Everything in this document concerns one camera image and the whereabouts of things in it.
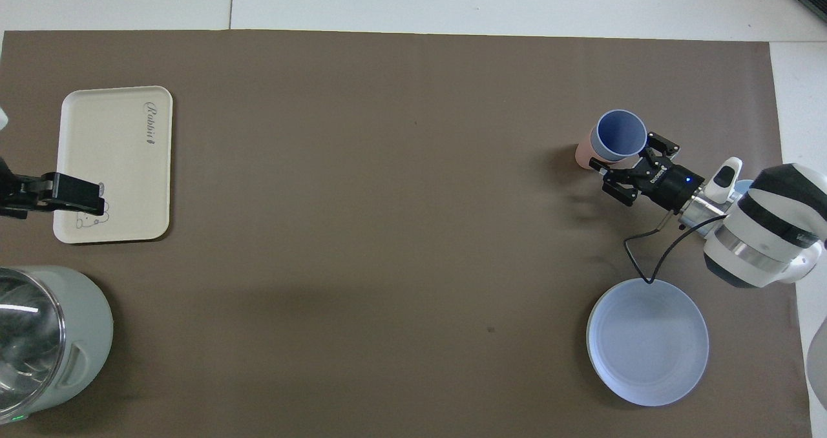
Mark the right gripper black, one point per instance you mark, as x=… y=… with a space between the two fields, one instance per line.
x=672 y=183

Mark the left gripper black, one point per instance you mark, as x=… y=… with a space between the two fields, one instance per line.
x=6 y=192

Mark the blue ribbed cup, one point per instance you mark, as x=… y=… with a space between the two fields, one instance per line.
x=620 y=134

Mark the pink cup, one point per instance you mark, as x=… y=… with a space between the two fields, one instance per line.
x=585 y=154

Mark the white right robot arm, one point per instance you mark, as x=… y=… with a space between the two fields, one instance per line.
x=769 y=231

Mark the cream rabbit print tray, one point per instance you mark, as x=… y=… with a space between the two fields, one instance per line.
x=110 y=154

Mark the light blue small bowl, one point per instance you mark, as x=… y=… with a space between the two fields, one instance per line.
x=744 y=187

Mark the pale green steel kettle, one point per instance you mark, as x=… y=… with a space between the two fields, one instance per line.
x=58 y=334

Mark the light blue round plate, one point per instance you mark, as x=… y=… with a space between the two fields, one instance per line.
x=647 y=341

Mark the brown paper table cover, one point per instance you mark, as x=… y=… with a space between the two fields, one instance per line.
x=387 y=231

